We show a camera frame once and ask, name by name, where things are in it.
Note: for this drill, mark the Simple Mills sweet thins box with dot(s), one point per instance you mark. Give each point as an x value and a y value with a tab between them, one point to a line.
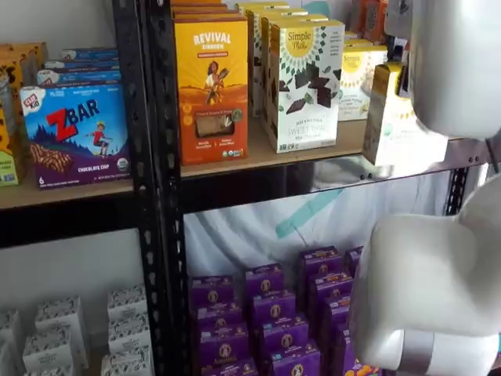
265	78
252	58
266	5
309	105

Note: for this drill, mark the white sheet with teal print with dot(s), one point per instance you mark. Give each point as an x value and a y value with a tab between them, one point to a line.
242	235

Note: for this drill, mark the green yellow snack box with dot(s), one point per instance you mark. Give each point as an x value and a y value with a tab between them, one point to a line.
8	168

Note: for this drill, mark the purple orange snack box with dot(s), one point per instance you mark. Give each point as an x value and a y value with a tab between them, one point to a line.
360	369

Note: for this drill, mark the orange pretzel crackers box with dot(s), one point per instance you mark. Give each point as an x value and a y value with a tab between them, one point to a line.
375	19
357	15

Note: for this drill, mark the purple Annie's snack box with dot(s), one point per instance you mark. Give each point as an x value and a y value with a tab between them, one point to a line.
274	309
211	291
330	291
338	313
295	362
223	344
229	369
265	282
321	264
342	344
219	319
352	258
283	337

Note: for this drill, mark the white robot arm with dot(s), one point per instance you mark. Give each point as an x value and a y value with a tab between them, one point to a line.
450	58

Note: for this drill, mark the wooden shelf board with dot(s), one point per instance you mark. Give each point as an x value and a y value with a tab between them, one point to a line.
78	194
258	156

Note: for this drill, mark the blue purple ZBar box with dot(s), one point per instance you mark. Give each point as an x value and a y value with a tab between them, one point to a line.
78	77
74	137
82	65
90	54

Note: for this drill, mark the white patterned small box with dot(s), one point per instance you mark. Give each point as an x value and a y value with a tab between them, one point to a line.
47	352
58	313
129	333
129	364
47	372
127	303

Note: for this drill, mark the Simple Mills almond bar box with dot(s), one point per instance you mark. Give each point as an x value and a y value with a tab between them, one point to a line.
358	42
356	86
350	35
395	133

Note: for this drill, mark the orange brown spotted box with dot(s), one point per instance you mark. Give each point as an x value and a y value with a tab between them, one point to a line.
31	58
9	78

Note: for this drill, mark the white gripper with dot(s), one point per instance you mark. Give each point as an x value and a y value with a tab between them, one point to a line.
397	15

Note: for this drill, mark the orange Revival cracker box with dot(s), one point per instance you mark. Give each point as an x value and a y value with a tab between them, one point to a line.
207	16
211	98

